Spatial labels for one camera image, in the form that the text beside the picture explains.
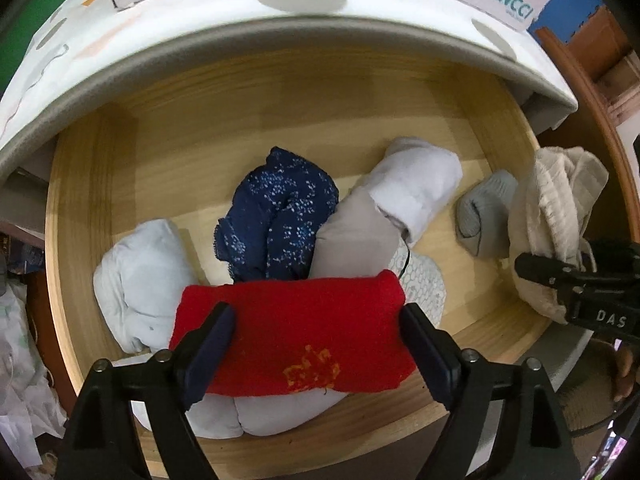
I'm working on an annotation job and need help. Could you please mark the red underwear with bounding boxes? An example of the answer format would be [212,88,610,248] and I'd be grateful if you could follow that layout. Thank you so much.
[169,270,416,398]

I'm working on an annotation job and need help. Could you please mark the navy floral lace underwear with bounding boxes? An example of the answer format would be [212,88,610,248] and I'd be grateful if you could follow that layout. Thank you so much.
[214,146,338,283]

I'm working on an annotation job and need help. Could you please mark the grey ribbed underwear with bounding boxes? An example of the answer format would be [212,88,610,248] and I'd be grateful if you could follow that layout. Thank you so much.
[454,169,518,259]

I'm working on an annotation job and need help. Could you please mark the beige honeycomb pattern underwear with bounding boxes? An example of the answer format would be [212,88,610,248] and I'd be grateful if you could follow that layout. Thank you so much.
[309,188,446,326]

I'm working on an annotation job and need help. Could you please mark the cream ribbed underwear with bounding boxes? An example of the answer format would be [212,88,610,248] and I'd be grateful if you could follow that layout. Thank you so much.
[506,145,611,326]

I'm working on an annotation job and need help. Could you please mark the wooden drawer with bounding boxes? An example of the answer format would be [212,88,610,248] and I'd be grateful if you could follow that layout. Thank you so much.
[44,48,550,479]

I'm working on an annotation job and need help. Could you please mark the white patterned plastic bag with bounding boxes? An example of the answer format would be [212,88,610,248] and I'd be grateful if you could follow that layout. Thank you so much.
[0,281,67,468]

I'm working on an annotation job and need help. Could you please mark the white folded underwear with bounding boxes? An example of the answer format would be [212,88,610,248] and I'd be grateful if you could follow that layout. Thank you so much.
[357,136,463,246]

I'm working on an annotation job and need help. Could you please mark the pale blue underwear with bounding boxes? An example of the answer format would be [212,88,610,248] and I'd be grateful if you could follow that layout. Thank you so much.
[93,219,198,354]
[130,378,352,441]

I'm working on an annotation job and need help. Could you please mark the pale blue folded underwear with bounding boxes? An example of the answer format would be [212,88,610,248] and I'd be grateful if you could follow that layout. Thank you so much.
[93,219,198,354]

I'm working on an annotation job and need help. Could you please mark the brown wooden furniture frame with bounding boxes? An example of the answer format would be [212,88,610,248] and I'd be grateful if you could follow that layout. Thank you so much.
[535,6,639,242]

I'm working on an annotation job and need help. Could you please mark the patterned white table cover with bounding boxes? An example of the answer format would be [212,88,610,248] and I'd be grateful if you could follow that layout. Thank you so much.
[1,0,578,176]

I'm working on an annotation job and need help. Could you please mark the person's right hand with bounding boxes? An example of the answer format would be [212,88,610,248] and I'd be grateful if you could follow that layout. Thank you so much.
[613,342,638,402]

